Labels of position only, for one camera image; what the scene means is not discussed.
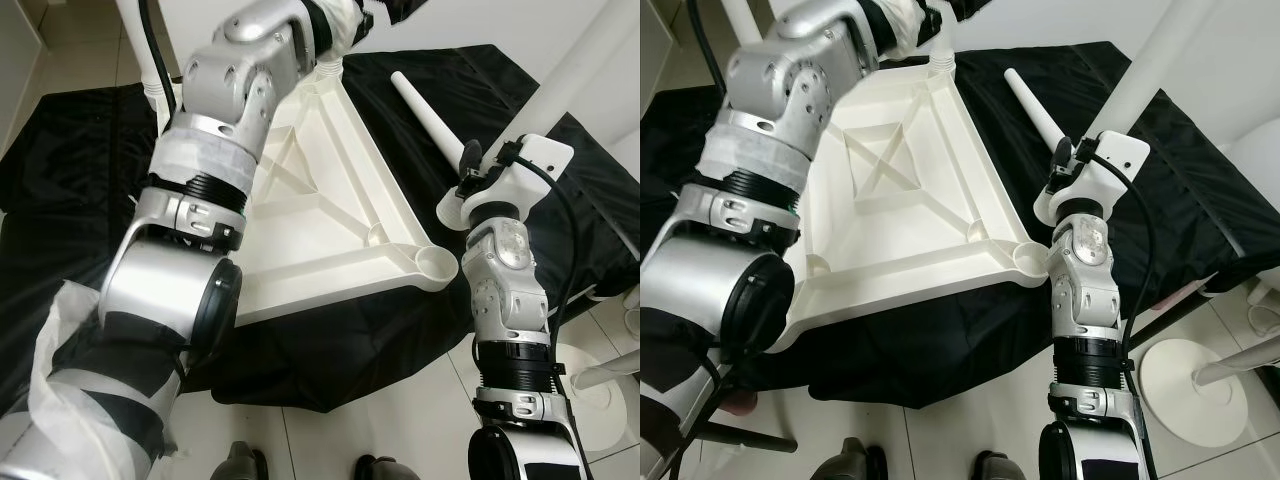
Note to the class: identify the white stand pole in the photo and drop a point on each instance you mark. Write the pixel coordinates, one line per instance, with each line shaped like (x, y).
(1240, 368)
(620, 370)

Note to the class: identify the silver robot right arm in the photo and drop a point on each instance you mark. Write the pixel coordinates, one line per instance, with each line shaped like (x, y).
(505, 290)
(1085, 290)

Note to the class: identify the white round dome object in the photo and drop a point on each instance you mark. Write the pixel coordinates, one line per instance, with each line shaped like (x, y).
(1258, 160)

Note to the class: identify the white plastic table top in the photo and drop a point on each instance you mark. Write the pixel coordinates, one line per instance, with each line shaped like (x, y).
(900, 220)
(330, 230)

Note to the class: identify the small white plastic object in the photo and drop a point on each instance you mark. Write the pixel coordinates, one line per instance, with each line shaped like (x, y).
(1262, 318)

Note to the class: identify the grey robot left leg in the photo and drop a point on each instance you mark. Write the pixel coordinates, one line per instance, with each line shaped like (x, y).
(850, 462)

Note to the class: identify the grey robot leg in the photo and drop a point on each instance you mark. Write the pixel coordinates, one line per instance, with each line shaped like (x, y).
(390, 470)
(1005, 468)
(850, 462)

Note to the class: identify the black table cloth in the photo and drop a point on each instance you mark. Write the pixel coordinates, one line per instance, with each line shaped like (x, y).
(1190, 180)
(60, 200)

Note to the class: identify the white round stand base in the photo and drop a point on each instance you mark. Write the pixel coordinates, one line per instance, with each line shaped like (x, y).
(1180, 400)
(605, 415)

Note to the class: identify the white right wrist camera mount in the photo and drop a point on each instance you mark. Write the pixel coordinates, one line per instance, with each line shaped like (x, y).
(545, 160)
(1122, 160)

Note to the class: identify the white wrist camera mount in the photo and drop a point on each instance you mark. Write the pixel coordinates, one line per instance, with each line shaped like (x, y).
(545, 160)
(345, 25)
(1122, 160)
(915, 25)

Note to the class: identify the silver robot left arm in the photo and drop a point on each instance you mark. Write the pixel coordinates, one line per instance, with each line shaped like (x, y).
(790, 100)
(200, 120)

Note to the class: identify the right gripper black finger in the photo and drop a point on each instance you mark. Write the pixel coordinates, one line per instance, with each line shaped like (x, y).
(470, 168)
(1061, 160)

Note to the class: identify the grey robot right leg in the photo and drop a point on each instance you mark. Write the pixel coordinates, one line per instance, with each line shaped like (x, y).
(1005, 468)
(390, 470)

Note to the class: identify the dark grey metal table leg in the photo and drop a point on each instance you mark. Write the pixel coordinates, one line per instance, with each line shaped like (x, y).
(1180, 320)
(750, 438)

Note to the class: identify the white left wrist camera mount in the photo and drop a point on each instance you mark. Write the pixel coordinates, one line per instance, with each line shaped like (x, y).
(915, 25)
(345, 25)

